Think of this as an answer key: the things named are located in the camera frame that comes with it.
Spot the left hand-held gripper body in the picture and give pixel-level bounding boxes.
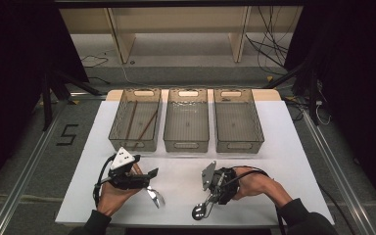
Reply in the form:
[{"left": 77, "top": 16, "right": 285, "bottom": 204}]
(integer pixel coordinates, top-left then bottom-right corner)
[{"left": 108, "top": 146, "right": 151, "bottom": 191}]

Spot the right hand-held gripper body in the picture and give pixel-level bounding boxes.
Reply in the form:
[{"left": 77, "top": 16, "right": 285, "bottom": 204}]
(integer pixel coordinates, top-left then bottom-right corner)
[{"left": 201, "top": 160, "right": 241, "bottom": 198}]

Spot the steel spoon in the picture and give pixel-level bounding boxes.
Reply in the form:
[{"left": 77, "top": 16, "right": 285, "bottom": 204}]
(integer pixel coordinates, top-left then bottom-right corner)
[{"left": 191, "top": 195, "right": 213, "bottom": 221}]

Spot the grey translucent plastic bin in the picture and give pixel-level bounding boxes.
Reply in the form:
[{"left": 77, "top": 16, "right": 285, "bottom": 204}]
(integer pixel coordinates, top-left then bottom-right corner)
[
  {"left": 212, "top": 87, "right": 265, "bottom": 155},
  {"left": 163, "top": 87, "right": 211, "bottom": 154},
  {"left": 108, "top": 87, "right": 163, "bottom": 153}
]

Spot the person's left hand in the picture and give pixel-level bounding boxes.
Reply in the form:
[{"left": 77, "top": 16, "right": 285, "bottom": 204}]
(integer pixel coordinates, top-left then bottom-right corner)
[{"left": 96, "top": 182, "right": 144, "bottom": 217}]

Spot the person's right hand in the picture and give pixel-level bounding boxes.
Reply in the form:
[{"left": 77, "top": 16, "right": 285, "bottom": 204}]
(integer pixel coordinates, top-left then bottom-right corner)
[{"left": 232, "top": 166, "right": 284, "bottom": 201}]

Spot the white table mat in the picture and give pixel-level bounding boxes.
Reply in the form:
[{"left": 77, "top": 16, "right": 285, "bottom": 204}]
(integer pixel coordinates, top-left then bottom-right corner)
[{"left": 55, "top": 99, "right": 336, "bottom": 228}]

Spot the black tripod stand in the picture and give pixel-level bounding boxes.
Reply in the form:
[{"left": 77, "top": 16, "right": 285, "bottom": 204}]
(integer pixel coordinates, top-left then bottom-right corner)
[
  {"left": 40, "top": 70, "right": 103, "bottom": 132},
  {"left": 262, "top": 48, "right": 321, "bottom": 127}
]

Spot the black curtain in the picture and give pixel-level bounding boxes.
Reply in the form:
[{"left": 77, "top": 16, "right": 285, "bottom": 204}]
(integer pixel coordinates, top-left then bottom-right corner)
[
  {"left": 285, "top": 0, "right": 376, "bottom": 217},
  {"left": 0, "top": 0, "right": 90, "bottom": 201}
]

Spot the light wooden shelf unit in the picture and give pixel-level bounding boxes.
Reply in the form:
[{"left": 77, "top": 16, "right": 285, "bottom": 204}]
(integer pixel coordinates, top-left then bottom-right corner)
[{"left": 58, "top": 6, "right": 304, "bottom": 65}]

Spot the right hand-held gripper cable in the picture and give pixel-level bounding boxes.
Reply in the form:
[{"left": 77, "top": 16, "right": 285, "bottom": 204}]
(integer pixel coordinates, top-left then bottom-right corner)
[{"left": 229, "top": 165, "right": 287, "bottom": 235}]

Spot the hand-held gripper cable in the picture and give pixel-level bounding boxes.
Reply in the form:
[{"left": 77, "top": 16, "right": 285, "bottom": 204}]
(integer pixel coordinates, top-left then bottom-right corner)
[
  {"left": 229, "top": 165, "right": 287, "bottom": 235},
  {"left": 92, "top": 154, "right": 118, "bottom": 208}
]

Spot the left hand-held gripper cable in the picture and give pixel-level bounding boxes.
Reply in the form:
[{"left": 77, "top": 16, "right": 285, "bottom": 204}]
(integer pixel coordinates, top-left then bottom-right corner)
[{"left": 92, "top": 154, "right": 118, "bottom": 208}]

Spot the aluminium floor rail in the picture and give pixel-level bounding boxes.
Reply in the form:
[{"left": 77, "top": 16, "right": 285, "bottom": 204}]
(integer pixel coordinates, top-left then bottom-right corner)
[
  {"left": 0, "top": 97, "right": 71, "bottom": 235},
  {"left": 302, "top": 109, "right": 376, "bottom": 235}
]

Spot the thin black floor cable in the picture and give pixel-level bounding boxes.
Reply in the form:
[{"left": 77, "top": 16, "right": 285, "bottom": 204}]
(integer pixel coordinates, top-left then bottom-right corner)
[{"left": 79, "top": 54, "right": 111, "bottom": 69}]

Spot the bundle of black floor cables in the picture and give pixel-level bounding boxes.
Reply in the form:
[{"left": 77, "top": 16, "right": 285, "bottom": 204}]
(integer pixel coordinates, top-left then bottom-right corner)
[{"left": 244, "top": 6, "right": 292, "bottom": 72}]

